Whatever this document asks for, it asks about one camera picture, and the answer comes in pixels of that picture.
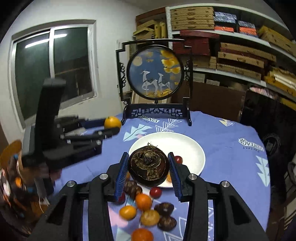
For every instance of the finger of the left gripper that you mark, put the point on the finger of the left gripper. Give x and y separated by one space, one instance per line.
73 125
99 135

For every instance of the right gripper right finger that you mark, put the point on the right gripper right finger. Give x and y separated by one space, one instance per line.
191 188

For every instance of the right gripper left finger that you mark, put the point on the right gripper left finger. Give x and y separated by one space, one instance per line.
106 187

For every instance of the orange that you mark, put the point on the orange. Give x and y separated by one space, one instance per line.
112 122

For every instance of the dark brown mangosteen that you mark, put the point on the dark brown mangosteen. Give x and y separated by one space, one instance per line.
132 189

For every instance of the yellow kumquat fruit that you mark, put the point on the yellow kumquat fruit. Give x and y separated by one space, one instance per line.
128 212

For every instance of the red cherry tomato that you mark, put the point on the red cherry tomato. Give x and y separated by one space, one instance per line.
155 192

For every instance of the large dark mangosteen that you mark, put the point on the large dark mangosteen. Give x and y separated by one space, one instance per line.
148 166

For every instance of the yellow orange tangerine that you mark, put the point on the yellow orange tangerine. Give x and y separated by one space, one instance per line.
150 218

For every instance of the dark chestnut fruit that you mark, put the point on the dark chestnut fruit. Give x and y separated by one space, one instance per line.
167 223

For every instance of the person left hand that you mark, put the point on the person left hand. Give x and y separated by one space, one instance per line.
21 207

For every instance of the white round plate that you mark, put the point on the white round plate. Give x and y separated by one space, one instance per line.
180 145

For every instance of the red tomato on plate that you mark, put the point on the red tomato on plate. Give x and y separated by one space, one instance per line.
178 159

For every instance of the round deer art screen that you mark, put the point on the round deer art screen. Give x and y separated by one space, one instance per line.
149 72

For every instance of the window with white frame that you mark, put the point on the window with white frame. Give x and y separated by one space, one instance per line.
61 49

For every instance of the white wall shelf unit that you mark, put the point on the white wall shelf unit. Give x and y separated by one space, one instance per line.
247 44

